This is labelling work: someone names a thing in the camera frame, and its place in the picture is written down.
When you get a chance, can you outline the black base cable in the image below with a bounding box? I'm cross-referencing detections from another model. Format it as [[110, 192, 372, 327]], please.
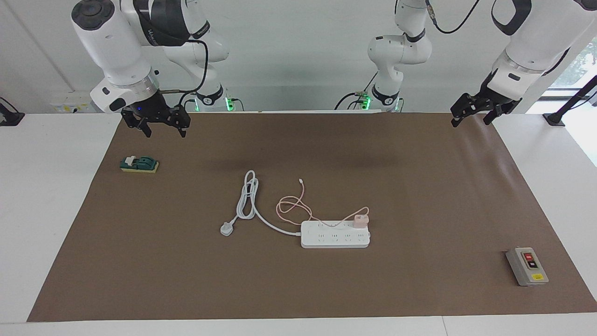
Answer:
[[181, 93, 245, 112], [333, 70, 379, 111]]

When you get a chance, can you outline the white power strip with cord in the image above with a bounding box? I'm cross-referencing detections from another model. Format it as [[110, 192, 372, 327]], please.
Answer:
[[220, 170, 371, 249]]

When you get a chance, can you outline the white wall outlet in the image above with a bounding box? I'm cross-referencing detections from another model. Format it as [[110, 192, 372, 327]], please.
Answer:
[[50, 96, 94, 114]]

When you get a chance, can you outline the black clamp stand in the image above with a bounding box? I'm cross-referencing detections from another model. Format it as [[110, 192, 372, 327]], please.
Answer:
[[543, 75, 597, 127]]

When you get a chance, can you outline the pink charging cable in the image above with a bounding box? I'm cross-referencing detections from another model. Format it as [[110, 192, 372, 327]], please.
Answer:
[[276, 179, 370, 229]]

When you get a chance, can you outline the brown table mat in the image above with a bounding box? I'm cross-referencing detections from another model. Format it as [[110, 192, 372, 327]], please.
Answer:
[[27, 111, 597, 322]]

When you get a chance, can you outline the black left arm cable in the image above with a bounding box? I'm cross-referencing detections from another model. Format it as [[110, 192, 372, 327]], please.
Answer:
[[423, 0, 482, 35]]

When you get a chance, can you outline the black table clamp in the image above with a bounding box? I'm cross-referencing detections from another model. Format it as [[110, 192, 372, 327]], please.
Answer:
[[0, 97, 25, 127]]

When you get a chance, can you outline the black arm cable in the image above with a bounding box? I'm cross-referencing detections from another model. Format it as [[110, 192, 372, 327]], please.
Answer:
[[161, 39, 209, 107], [423, 0, 482, 35]]

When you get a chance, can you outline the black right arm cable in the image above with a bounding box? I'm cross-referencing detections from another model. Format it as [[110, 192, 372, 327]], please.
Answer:
[[161, 39, 209, 107]]

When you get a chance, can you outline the grey on-off switch box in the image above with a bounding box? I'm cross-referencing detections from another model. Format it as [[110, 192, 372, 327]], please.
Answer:
[[506, 247, 549, 287]]

